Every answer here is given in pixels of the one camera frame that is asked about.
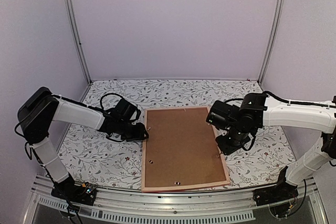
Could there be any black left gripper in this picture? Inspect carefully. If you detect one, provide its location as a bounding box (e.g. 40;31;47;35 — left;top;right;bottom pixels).
117;119;150;142

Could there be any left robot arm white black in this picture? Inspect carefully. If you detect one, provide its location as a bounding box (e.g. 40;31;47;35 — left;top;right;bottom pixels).
14;87;149;200

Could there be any right aluminium corner post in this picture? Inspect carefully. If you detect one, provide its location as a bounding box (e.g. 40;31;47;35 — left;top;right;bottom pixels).
257;0;285;87

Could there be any pink wooden photo frame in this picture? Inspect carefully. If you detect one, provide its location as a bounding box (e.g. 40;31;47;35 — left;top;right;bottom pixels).
141;106;230;193

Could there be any left aluminium corner post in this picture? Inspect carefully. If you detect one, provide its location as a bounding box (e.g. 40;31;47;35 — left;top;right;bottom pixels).
64;0;92;85

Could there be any floral patterned table mat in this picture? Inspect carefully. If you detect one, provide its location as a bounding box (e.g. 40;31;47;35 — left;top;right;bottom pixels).
59;80;296;189

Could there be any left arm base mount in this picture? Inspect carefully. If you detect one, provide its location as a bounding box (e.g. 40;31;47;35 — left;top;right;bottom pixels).
51;174;97;206

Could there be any aluminium corner post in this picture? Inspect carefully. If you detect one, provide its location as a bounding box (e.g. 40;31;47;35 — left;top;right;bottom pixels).
64;0;92;85
257;0;285;87

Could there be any aluminium front rail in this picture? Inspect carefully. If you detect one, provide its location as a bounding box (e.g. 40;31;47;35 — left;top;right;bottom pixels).
23;175;328;223

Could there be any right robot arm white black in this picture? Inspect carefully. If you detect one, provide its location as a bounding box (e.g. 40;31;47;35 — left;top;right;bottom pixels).
206;91;335;201

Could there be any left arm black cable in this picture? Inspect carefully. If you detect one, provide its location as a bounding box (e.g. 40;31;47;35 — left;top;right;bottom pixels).
100;92;141;125

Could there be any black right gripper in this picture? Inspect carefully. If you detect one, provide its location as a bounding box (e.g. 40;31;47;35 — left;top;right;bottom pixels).
215;122;250;156

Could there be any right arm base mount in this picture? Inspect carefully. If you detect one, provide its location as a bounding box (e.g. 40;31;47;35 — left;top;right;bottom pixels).
253;166;298;206

